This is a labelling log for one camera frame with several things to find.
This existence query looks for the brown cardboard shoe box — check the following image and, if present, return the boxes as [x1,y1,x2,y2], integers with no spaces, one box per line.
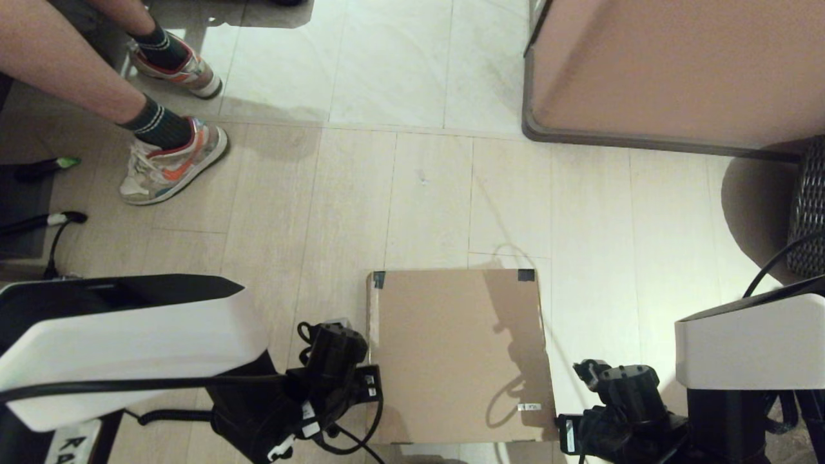
[366,269,559,445]

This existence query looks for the silver orange sneaker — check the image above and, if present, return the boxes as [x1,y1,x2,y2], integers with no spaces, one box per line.
[127,32,224,99]
[119,116,228,206]

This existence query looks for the dark woven basket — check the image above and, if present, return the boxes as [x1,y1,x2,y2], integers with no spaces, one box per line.
[788,135,825,279]

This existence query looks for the dark striped sock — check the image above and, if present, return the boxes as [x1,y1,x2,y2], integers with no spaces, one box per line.
[129,23,191,72]
[116,95,194,150]

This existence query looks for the pink cabinet with grey base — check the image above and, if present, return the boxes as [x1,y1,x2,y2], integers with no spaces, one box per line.
[521,0,825,165]

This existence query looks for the dark grey floor mat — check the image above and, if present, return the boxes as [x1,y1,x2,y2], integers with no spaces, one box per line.
[0,169,55,260]

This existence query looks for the grey cloth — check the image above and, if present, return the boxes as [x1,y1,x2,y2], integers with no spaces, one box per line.
[48,0,107,33]

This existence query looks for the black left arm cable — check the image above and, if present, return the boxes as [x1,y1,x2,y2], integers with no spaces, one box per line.
[0,322,385,458]

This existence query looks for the black taped power cable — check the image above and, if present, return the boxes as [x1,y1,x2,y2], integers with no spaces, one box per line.
[0,211,90,279]

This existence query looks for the black cable with green tip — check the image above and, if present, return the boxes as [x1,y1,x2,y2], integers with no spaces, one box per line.
[16,157,83,182]

